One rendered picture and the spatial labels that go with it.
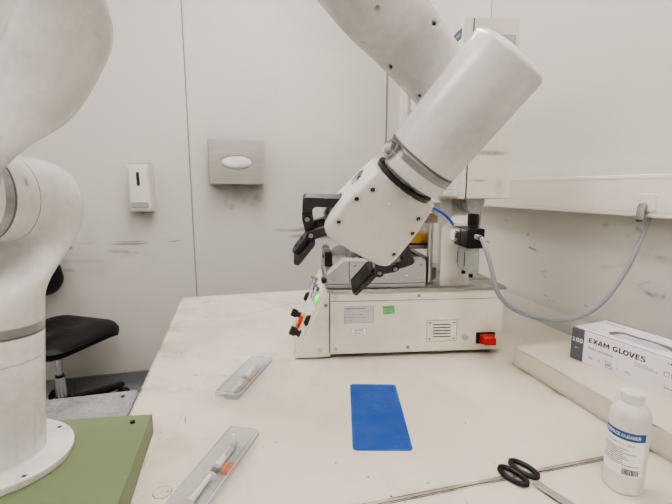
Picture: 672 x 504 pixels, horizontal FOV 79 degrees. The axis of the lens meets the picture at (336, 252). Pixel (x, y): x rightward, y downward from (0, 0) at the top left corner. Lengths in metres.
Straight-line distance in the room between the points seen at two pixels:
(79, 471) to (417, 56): 0.70
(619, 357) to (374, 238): 0.68
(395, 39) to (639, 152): 0.87
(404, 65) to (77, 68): 0.39
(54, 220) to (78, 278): 2.02
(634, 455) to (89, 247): 2.49
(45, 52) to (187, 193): 1.98
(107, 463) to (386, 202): 0.53
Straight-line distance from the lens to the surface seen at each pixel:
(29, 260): 0.70
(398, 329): 1.06
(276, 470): 0.71
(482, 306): 1.12
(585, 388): 0.97
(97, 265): 2.66
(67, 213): 0.70
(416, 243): 1.10
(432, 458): 0.75
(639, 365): 1.01
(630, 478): 0.76
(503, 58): 0.43
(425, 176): 0.44
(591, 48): 1.43
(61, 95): 0.61
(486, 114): 0.43
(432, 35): 0.54
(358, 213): 0.46
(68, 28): 0.60
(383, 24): 0.48
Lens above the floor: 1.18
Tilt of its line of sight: 9 degrees down
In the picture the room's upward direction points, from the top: straight up
